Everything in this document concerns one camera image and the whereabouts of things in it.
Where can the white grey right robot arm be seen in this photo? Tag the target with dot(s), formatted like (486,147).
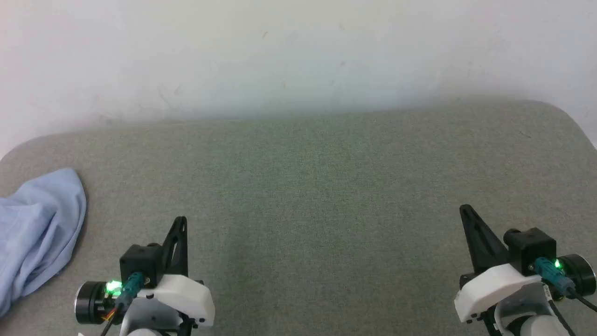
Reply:
(527,312)

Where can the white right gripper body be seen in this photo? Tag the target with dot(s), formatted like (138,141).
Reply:
(494,289)

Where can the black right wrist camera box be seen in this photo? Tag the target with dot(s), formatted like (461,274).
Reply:
(529,247)

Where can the grey fabric sofa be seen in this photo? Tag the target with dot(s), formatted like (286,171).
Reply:
(326,196)

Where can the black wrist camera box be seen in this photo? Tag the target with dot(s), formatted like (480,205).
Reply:
(529,247)
(140,261)

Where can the light blue garment white trim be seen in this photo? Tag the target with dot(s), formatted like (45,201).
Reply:
(37,224)

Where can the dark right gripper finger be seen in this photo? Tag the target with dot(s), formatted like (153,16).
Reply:
(473,242)
(490,245)

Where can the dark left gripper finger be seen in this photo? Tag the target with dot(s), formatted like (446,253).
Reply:
(170,242)
(183,252)

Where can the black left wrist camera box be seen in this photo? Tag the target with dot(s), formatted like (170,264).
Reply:
(140,261)

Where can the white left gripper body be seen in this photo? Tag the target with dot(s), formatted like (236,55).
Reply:
(186,298)

